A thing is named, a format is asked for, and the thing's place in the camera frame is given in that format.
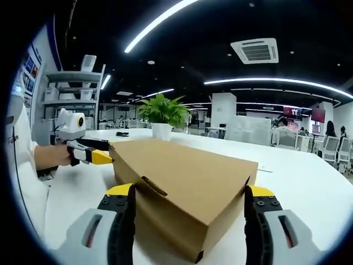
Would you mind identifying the green plant in white pot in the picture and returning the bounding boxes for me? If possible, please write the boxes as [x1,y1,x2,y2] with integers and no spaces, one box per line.
[137,93,191,141]

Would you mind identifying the black chest device cable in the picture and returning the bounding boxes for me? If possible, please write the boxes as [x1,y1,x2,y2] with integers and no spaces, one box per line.
[13,149,38,235]

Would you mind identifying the white office chair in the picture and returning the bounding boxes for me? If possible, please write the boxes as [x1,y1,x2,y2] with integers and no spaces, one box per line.
[276,129,298,150]
[338,137,353,173]
[321,135,340,163]

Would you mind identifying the bright red wall screen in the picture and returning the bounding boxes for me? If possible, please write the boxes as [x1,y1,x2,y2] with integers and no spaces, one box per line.
[283,106,303,120]

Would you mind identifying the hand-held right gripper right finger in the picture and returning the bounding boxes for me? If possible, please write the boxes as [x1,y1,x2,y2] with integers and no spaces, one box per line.
[244,184,322,265]

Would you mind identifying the brown cardboard shoe box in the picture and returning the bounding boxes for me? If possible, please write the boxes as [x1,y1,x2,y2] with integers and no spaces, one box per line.
[108,138,259,264]

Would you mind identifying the white ceiling air conditioner vent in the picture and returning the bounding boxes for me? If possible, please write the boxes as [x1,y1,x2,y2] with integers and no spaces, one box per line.
[230,38,279,65]

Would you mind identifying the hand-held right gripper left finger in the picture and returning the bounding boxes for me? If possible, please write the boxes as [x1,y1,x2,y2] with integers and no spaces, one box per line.
[51,183,136,265]

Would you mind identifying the grey metal shelf rack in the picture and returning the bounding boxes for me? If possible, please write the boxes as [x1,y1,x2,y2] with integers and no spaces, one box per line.
[38,63,106,130]

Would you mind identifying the person's left hand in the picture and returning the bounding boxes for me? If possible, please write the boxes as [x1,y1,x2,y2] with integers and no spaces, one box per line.
[52,144,73,166]

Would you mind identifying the dark red wall screen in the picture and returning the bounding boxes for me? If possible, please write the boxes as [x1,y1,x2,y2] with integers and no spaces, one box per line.
[311,107,326,122]

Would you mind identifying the white desk partition panel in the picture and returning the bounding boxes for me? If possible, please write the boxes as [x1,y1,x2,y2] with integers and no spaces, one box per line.
[224,115,272,146]

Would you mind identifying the blue framed wall poster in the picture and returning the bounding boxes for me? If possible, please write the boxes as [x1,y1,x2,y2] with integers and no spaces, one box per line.
[19,45,42,108]

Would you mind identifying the white ribbed appliance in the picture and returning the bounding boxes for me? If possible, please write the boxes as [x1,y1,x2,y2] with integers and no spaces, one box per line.
[81,54,97,72]

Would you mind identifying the white ceiling light strip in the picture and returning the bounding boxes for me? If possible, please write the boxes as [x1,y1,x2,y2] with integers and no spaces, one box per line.
[124,0,199,54]
[204,77,353,99]

